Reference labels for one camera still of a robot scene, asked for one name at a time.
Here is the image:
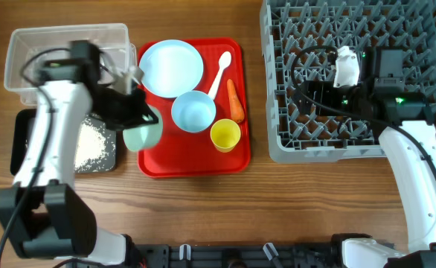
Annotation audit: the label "grey dishwasher rack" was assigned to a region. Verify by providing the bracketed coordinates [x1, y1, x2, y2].
[260, 0, 436, 163]

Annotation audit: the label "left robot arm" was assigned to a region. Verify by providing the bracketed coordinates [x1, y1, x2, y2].
[0, 40, 159, 267]

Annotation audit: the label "clear plastic waste bin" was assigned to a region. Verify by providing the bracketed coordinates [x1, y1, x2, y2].
[4, 23, 137, 106]

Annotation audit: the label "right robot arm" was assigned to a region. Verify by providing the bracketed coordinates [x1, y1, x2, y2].
[290, 45, 436, 267]

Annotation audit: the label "orange carrot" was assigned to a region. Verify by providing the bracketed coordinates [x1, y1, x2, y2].
[227, 79, 245, 123]

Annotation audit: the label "white rice grains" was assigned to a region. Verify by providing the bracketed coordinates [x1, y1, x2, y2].
[74, 117, 117, 173]

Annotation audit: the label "red serving tray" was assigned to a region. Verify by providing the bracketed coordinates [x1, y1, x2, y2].
[137, 37, 251, 178]

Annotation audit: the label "black food waste tray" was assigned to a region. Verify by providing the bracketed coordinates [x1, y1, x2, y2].
[10, 107, 119, 176]

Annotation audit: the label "yellow plastic cup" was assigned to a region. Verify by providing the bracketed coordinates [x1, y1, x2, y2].
[210, 118, 241, 153]

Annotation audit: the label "white plastic spoon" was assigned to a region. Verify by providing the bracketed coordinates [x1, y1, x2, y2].
[208, 51, 231, 100]

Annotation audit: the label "small light blue bowl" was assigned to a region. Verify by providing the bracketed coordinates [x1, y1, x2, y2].
[171, 91, 217, 133]

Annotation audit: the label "large light blue plate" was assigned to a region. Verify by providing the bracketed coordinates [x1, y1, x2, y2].
[138, 39, 204, 98]

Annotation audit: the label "green bowl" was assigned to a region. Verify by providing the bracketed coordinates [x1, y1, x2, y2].
[123, 106, 164, 152]

